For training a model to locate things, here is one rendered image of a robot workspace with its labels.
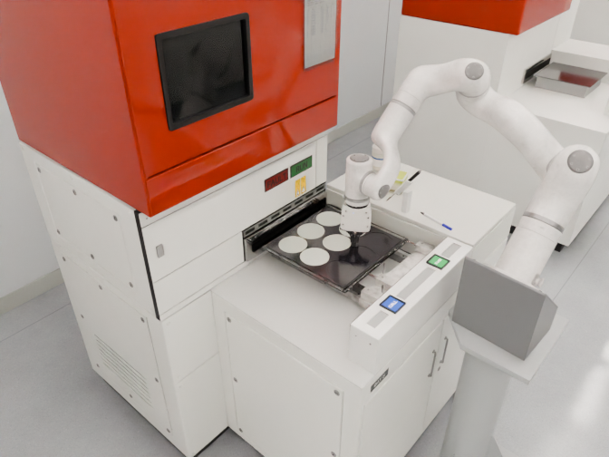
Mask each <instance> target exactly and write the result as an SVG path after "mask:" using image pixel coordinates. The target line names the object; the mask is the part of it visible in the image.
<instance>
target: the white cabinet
mask: <svg viewBox="0 0 609 457"><path fill-rule="evenodd" d="M507 241H508V237H506V238H505V239H504V240H503V241H502V242H501V243H500V244H499V245H498V246H497V247H496V248H495V250H494V251H493V252H492V253H491V254H490V255H489V256H488V257H487V258H486V259H485V260H484V261H483V262H482V264H483V263H486V264H489V265H491V266H493V267H494V266H495V265H496V264H497V263H498V260H499V258H500V256H501V254H502V252H503V251H504V249H505V247H506V244H507ZM457 293H458V290H457V291H456V292H455V293H454V294H453V295H452V296H451V297H450V298H449V299H448V301H447V302H446V303H445V304H444V305H443V306H442V307H441V308H440V309H439V310H438V311H437V312H436V313H435V314H434V315H433V316H432V317H431V318H430V319H429V320H428V322H427V323H426V324H425V325H424V326H423V327H422V328H421V329H420V330H419V331H418V332H417V333H416V334H415V335H414V336H413V337H412V338H411V339H410V340H409V341H408V343H407V344H406V345H405V346H404V347H403V348H402V349H401V350H400V351H399V352H398V353H397V354H396V355H395V356H394V357H393V358H392V359H391V360H390V361H389V362H388V363H387V365H386V366H384V367H383V369H382V370H381V371H380V372H379V373H378V374H377V375H376V376H374V378H373V379H372V380H371V381H370V382H369V383H368V384H367V385H366V386H365V387H364V388H363V389H360V388H359V387H357V386H356V385H354V384H352V383H350V382H349V381H347V380H346V379H344V378H343V377H341V376H340V375H338V374H337V373H336V372H334V371H333V370H331V369H329V368H328V367H326V366H325V365H323V364H321V363H320V362H318V361H317V360H315V359H314V358H312V357H311V356H310V355H308V354H306V353H305V352H303V351H302V350H300V349H299V348H297V347H296V346H294V345H292V344H291V343H289V342H287V341H286V340H284V338H282V337H281V336H279V335H277V334H276V333H274V332H273V331H271V330H270V329H268V328H266V327H265V326H263V325H261V324H260V323H258V322H257V321H256V320H255V319H253V318H252V317H250V316H248V315H246V314H245V313H243V312H242V311H240V310H239V309H237V308H236V307H234V306H232V305H231V304H229V303H228V302H227V301H225V300H224V299H222V298H221V297H219V296H217V295H216V294H214V293H213V292H211V294H212V301H213V308H214V316H215V323H216V329H217V343H218V351H219V358H220V364H221V372H222V379H223V386H224V394H225V400H226V408H227V421H228V427H230V428H231V429H232V430H233V431H234V432H236V433H237V434H238V435H239V436H240V437H241V438H243V439H244V440H245V441H246V442H248V443H249V444H250V445H251V446H252V447H254V448H255V449H256V450H257V451H258V452H260V453H261V454H262V455H263V456H265V457H404V456H405V455H406V453H407V452H408V451H409V450H410V448H411V447H412V445H413V444H414V443H416V441H417V440H418V439H419V437H420V436H421V435H422V433H423V432H424V431H425V429H426V428H427V427H428V426H429V424H430V423H431V421H432V420H433V419H434V418H435V416H436V415H437V414H438V412H439V411H440V410H441V408H442V407H443V406H444V404H445V403H446V402H447V401H448V400H449V399H450V397H451V396H452V395H453V394H454V392H455V391H456V388H457V384H458V380H459V374H460V370H461V366H462V362H463V358H464V354H465V351H463V350H461V349H460V348H459V343H458V341H457V338H456V336H455V333H454V330H453V327H452V325H451V322H450V318H449V310H450V309H451V308H452V307H453V306H454V305H455V302H456V297H457Z"/></svg>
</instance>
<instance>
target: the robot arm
mask: <svg viewBox="0 0 609 457"><path fill-rule="evenodd" d="M490 77H491V76H490V70H489V68H488V66H487V65H486V64H485V63H484V62H482V61H480V60H478V59H473V58H461V59H458V60H454V61H452V62H449V63H443V64H430V65H422V66H418V67H416V68H414V69H413V70H411V71H410V72H409V74H408V75H407V76H406V78H405V79H404V81H403V82H402V84H401V86H400V88H399V89H398V91H397V92H396V93H395V94H394V96H393V98H392V99H391V101H390V103H389V105H388V106H387V108H386V109H385V111H384V113H383V114H382V117H381V118H380V119H379V120H378V122H377V124H376V125H375V127H374V129H373V131H372V135H371V138H372V141H373V143H374V144H375V145H376V146H377V147H379V148H380V149H381V150H382V153H383V164H382V167H381V169H380V171H379V172H378V173H377V174H376V173H375V172H374V171H373V169H372V162H373V160H372V157H370V156H369V155H366V154H362V153H355V154H352V155H350V156H348V157H347V159H346V172H345V192H344V195H343V199H345V201H344V203H343V207H342V215H341V226H340V229H341V230H344V231H346V232H347V233H348V234H349V235H350V237H351V241H350V243H352V247H353V246H355V247H356V246H357V243H358V244H359V237H360V236H361V235H362V234H363V233H367V232H371V230H372V229H371V219H372V211H371V203H370V198H371V199H375V200H380V199H383V198H384V197H385V196H386V195H387V193H388V192H389V190H390V189H391V187H392V185H393V183H394V182H395V181H396V179H397V177H398V175H399V172H400V168H401V159H400V154H399V151H398V141H399V139H400V137H401V136H402V134H403V133H404V132H405V130H406V128H407V127H408V125H409V124H410V122H411V120H412V119H413V117H414V116H415V114H416V113H417V111H418V109H419V108H420V107H421V105H422V104H423V102H424V101H425V99H427V98H428V97H432V96H436V95H440V94H443V93H446V92H456V97H457V100H458V102H459V104H460V105H461V106H462V107H463V108H464V109H465V110H466V111H467V112H468V113H470V114H471V115H473V116H474V117H476V118H478V119H480V120H482V121H484V122H486V123H487V124H489V125H491V126H492V127H493V128H495V129H496V130H497V131H499V132H500V133H501V134H502V135H503V136H504V137H505V138H506V139H508V140H509V141H510V142H511V143H512V144H513V145H514V146H515V147H516V148H517V149H518V150H519V151H520V152H521V153H522V155H523V156H524V157H525V158H526V160H527V161H528V163H529V164H530V165H531V167H532V168H533V169H534V171H535V172H536V174H537V175H538V176H539V177H540V179H541V180H542V182H541V183H540V185H539V187H538V188H537V190H536V192H535V194H534V196H533V197H532V199H531V200H530V202H529V203H528V205H527V208H526V210H525V212H524V214H523V215H522V217H521V219H520V221H519V222H518V224H517V227H516V228H515V230H514V232H513V234H512V236H511V238H510V240H509V241H508V243H507V245H506V247H505V249H504V251H503V252H502V254H501V256H500V258H499V260H498V263H497V264H496V265H495V266H494V267H493V266H491V265H489V264H486V263H483V264H484V265H486V266H488V267H491V268H493V269H495V270H496V271H499V272H501V273H503V274H505V275H507V276H509V277H512V278H514V279H516V280H518V281H520V282H522V283H524V284H526V285H528V286H530V287H533V288H535V289H537V290H540V289H538V288H537V287H536V286H538V287H541V286H542V285H543V283H544V279H543V278H540V274H541V273H542V271H543V269H544V267H545V265H546V263H547V261H548V260H549V258H550V256H551V254H552V252H553V251H554V249H555V247H556V244H557V242H558V240H559V239H560V238H561V236H562V234H563V232H564V230H565V228H566V226H567V224H568V222H569V220H570V219H571V218H572V216H573V215H574V213H575V211H576V210H577V208H578V207H579V206H580V204H581V203H582V201H583V200H584V198H585V196H586V195H587V193H588V191H589V190H590V189H591V188H592V186H593V184H594V182H595V180H596V178H597V175H598V172H599V170H600V160H599V157H598V155H597V153H596V152H595V151H594V150H593V149H592V148H590V147H588V146H585V145H582V144H575V145H570V146H568V147H565V148H563V147H562V146H561V145H560V144H559V143H558V142H557V141H556V139H555V138H554V137H553V136H552V134H551V133H550V132H549V131H548V129H547V128H546V127H545V125H544V124H543V123H542V122H541V121H540V120H539V119H538V118H537V117H536V116H535V115H533V114H532V113H531V112H530V111H529V110H528V109H526V108H525V107H524V106H523V105H522V104H520V103H519V102H517V101H515V100H513V99H510V98H508V97H506V96H504V95H502V94H499V93H497V92H495V91H494V90H493V89H492V88H491V87H490ZM354 231H357V232H356V233H354Z"/></svg>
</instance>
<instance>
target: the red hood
mask: <svg viewBox="0 0 609 457"><path fill-rule="evenodd" d="M341 13H342V0H0V83H1V85H2V88H3V91H4V94H5V99H6V102H7V105H8V108H9V111H10V113H11V116H12V119H13V122H14V126H15V129H16V132H17V136H18V139H19V140H20V141H22V142H24V143H26V144H27V145H29V146H31V147H32V148H34V149H36V150H37V151H40V152H41V153H42V154H44V155H45V156H47V157H49V158H50V159H52V160H54V161H56V162H58V163H60V164H61V165H63V166H64V167H65V168H67V169H69V170H71V171H73V172H74V173H76V174H78V175H79V176H81V177H83V178H84V179H86V180H88V181H89V182H91V183H92V184H94V185H96V186H98V187H99V188H101V189H103V190H105V191H107V192H108V193H110V194H111V195H112V196H114V197H116V198H117V199H120V200H121V201H123V202H125V203H126V204H128V205H130V206H131V207H133V208H135V209H136V210H138V211H140V212H141V213H143V214H145V215H146V216H148V217H150V218H151V217H153V216H155V215H157V214H159V213H161V212H163V211H165V210H167V209H170V208H172V207H174V206H176V205H178V204H180V203H181V202H183V201H185V200H187V199H190V198H192V197H194V196H196V195H198V194H199V193H201V192H203V191H205V190H208V189H210V188H212V187H214V186H216V185H218V184H219V183H221V182H223V181H225V180H228V179H230V178H232V177H234V176H236V175H237V174H239V173H241V172H243V171H245V170H248V169H250V168H252V167H254V166H256V165H257V164H259V163H261V162H263V161H265V160H268V159H270V158H272V157H274V156H276V155H277V154H279V153H281V152H283V151H286V150H288V149H290V148H292V147H294V146H295V145H297V144H299V143H301V142H303V141H306V140H309V139H311V138H313V137H314V136H316V135H318V134H320V133H322V132H324V131H327V130H329V129H331V128H333V127H334V126H336V125H337V113H338V88H339V63H340V38H341Z"/></svg>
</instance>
